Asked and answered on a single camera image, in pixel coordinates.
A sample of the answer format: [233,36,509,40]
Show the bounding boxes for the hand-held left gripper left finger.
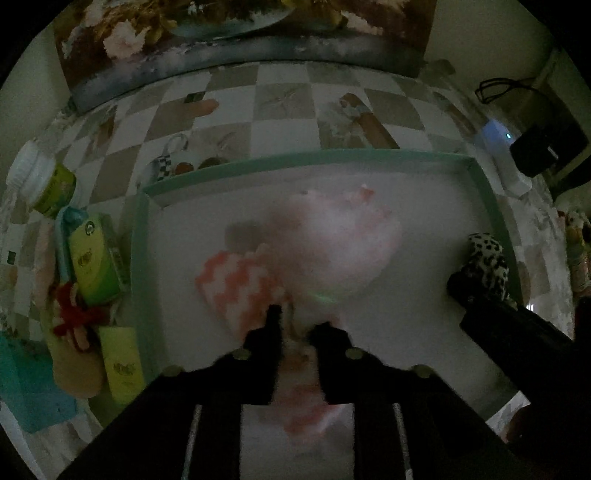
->
[58,304,283,480]

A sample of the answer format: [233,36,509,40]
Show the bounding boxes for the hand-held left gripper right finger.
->
[309,322,536,480]

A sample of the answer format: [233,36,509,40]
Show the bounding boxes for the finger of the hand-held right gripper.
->
[446,270,518,315]

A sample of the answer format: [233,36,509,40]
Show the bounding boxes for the leopard print plush toy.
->
[462,233,520,310]

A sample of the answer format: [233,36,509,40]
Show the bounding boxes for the white tray with green rim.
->
[130,148,532,418]

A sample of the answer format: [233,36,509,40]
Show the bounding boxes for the pink plush toy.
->
[263,185,402,315]

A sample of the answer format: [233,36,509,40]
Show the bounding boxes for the pale plush toy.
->
[556,210,591,296]

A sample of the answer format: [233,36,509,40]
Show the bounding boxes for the black box device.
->
[509,124,561,178]

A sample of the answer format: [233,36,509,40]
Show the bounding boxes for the white device with blue light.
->
[482,119,515,155]

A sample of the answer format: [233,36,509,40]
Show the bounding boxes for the green tissue pack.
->
[99,325,146,407]

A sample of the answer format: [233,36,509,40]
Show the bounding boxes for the green yellow snack box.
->
[68,213,132,306]

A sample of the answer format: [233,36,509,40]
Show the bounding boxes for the checked printed tablecloth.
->
[0,60,578,462]

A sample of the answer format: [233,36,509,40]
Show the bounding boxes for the teal cloth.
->
[0,332,79,435]

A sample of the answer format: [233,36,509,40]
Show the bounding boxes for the floral painting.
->
[54,0,438,114]

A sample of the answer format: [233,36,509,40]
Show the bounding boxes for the green jar with white lid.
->
[8,140,79,217]

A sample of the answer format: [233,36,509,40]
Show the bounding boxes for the black cable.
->
[475,78,541,104]

